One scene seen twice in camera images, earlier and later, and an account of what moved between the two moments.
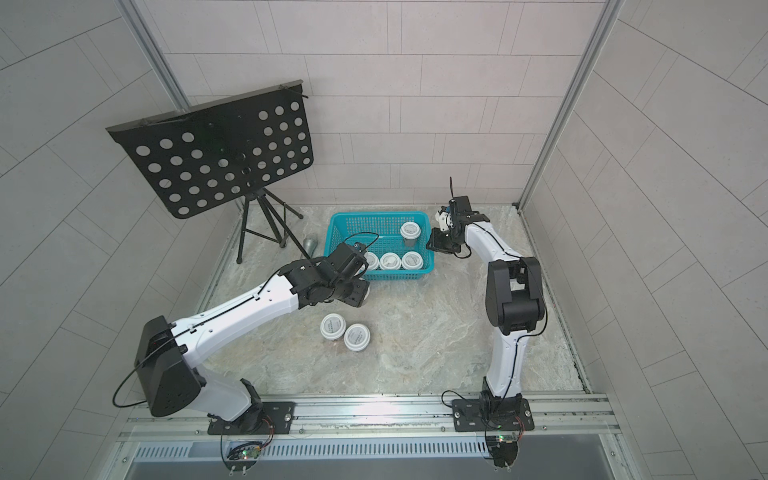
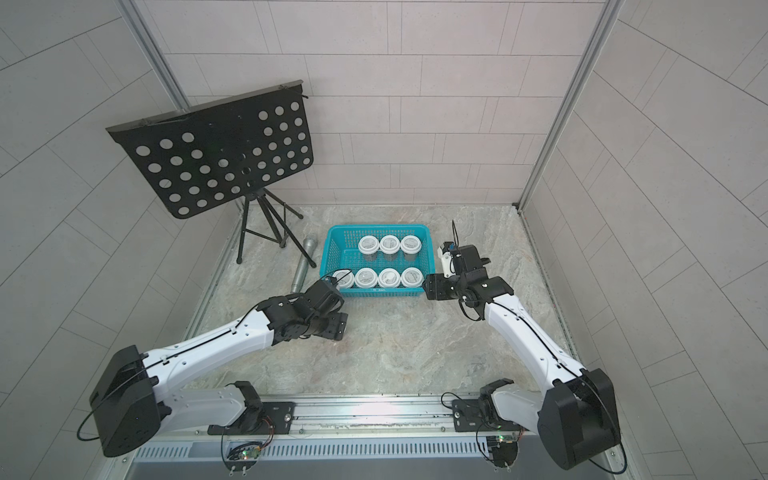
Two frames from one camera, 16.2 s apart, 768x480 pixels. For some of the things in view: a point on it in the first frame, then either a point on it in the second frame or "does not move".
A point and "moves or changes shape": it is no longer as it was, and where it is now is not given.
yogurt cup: (372, 260) moves or changes shape
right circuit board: (503, 448) does not move
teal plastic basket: (383, 232) moves or changes shape
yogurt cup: (409, 232) to (410, 246)
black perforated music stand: (198, 155) does not move
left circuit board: (242, 456) does not move
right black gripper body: (448, 241) to (460, 284)
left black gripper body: (350, 290) to (331, 325)
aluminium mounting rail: (393, 419) does not move
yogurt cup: (357, 337) to (389, 245)
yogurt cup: (389, 261) to (389, 278)
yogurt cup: (412, 261) to (411, 277)
